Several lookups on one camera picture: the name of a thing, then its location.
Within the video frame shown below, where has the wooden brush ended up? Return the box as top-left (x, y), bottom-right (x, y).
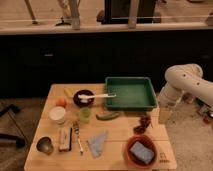
top-left (59, 127), bottom-right (72, 152)

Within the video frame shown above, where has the blue sponge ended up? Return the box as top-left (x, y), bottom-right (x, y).
top-left (130, 141), bottom-right (154, 164)

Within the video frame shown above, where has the terracotta bowl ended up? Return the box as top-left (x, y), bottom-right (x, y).
top-left (123, 135), bottom-right (157, 169)

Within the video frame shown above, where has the dark round bowl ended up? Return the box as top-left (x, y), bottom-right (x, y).
top-left (73, 89), bottom-right (94, 107)

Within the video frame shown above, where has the light blue towel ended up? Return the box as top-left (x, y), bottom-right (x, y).
top-left (87, 131), bottom-right (108, 158)

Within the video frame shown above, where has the green cup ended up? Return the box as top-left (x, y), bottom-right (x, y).
top-left (79, 107), bottom-right (91, 123)

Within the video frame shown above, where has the small metal cup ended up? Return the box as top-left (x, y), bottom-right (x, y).
top-left (36, 137), bottom-right (54, 155)

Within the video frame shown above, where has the green plastic tray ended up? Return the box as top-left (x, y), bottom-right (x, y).
top-left (105, 77), bottom-right (157, 111)

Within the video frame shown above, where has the black office chair base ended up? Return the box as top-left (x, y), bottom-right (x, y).
top-left (0, 103), bottom-right (27, 149)

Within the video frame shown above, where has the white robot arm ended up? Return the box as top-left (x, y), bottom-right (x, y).
top-left (158, 64), bottom-right (213, 124)

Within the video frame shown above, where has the white round container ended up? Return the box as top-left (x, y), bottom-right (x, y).
top-left (49, 106), bottom-right (66, 124)

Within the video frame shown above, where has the white spatula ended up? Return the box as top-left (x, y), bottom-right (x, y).
top-left (78, 94), bottom-right (116, 99)

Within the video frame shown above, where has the metal fork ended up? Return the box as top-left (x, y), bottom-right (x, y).
top-left (73, 121), bottom-right (84, 155)

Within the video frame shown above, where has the orange fruit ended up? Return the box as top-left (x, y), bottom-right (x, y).
top-left (55, 98), bottom-right (67, 107)

